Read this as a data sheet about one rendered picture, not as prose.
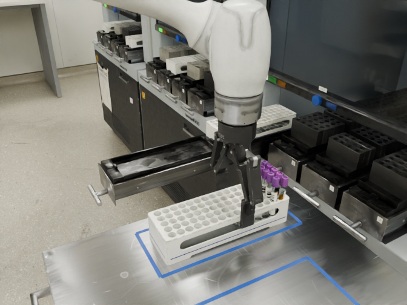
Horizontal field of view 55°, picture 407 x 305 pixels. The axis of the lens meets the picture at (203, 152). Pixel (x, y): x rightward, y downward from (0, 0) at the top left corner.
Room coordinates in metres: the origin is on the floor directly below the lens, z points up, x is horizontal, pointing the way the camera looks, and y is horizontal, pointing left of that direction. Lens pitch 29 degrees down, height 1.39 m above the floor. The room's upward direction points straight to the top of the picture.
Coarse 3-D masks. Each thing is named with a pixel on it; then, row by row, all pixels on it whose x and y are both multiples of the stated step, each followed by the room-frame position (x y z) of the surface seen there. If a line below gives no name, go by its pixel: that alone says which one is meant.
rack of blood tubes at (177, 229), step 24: (216, 192) 0.72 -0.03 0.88; (240, 192) 0.72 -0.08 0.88; (168, 216) 0.64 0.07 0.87; (192, 216) 0.64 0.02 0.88; (216, 216) 0.63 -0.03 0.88; (264, 216) 0.70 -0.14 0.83; (168, 240) 0.56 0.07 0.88; (192, 240) 0.63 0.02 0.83; (216, 240) 0.61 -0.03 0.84; (168, 264) 0.56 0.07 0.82
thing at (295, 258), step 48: (288, 192) 0.81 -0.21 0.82; (96, 240) 0.63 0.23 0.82; (144, 240) 0.63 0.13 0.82; (240, 240) 0.63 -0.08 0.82; (288, 240) 0.63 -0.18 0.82; (336, 240) 0.63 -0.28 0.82; (48, 288) 0.54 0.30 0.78; (96, 288) 0.50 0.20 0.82; (144, 288) 0.50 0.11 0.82; (192, 288) 0.50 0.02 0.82; (240, 288) 0.50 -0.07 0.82; (288, 288) 0.50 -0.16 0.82; (336, 288) 0.50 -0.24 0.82; (384, 288) 0.50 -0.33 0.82
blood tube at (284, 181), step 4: (284, 176) 0.70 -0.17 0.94; (284, 180) 0.69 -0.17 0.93; (280, 184) 0.70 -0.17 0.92; (284, 184) 0.69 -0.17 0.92; (280, 188) 0.70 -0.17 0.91; (284, 188) 0.69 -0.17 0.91; (280, 192) 0.69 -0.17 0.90; (284, 192) 0.69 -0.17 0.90; (280, 196) 0.69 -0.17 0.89; (284, 196) 0.69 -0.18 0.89; (276, 208) 0.70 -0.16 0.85
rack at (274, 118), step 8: (264, 112) 1.22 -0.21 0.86; (272, 112) 1.21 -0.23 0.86; (280, 112) 1.21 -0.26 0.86; (288, 112) 1.21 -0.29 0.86; (208, 120) 1.14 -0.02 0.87; (216, 120) 1.15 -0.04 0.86; (264, 120) 1.15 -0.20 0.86; (272, 120) 1.14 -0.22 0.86; (280, 120) 1.16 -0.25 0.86; (288, 120) 1.22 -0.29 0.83; (208, 128) 1.12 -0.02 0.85; (216, 128) 1.08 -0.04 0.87; (264, 128) 1.16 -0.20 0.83; (272, 128) 1.19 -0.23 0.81; (280, 128) 1.16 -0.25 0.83; (208, 136) 1.12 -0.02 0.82; (256, 136) 1.12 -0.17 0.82
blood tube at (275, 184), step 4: (276, 180) 0.69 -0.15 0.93; (272, 184) 0.69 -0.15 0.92; (276, 184) 0.69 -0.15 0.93; (272, 188) 0.69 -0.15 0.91; (276, 188) 0.69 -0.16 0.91; (272, 192) 0.69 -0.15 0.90; (276, 192) 0.69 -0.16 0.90; (272, 196) 0.69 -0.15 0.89; (276, 196) 0.69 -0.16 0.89; (272, 200) 0.69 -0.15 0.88; (272, 212) 0.69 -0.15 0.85
